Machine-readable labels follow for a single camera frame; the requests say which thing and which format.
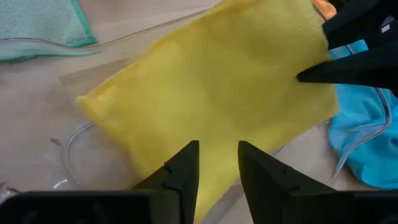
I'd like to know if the teal microfiber towel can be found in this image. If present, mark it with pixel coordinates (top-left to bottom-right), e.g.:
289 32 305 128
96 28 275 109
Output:
327 39 398 190

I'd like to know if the yellow microfiber towel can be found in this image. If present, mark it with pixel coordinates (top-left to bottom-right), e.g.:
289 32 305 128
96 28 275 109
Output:
76 0 340 224

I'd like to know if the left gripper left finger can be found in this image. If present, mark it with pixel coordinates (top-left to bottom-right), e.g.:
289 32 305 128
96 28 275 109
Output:
129 139 200 224

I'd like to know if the clear plastic bin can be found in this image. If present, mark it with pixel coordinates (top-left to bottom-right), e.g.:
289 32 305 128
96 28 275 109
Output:
0 7 393 224

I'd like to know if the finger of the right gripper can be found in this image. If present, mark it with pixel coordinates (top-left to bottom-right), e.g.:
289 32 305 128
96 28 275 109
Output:
321 0 398 50
296 40 398 94

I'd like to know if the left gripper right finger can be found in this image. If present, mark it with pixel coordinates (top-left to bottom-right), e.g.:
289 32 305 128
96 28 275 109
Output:
237 140 343 224

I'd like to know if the orange microfiber towel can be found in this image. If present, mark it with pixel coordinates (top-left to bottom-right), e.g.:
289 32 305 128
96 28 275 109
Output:
312 0 338 22

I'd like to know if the light green microfiber towel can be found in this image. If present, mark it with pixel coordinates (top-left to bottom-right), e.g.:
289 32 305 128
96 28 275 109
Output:
0 0 101 64

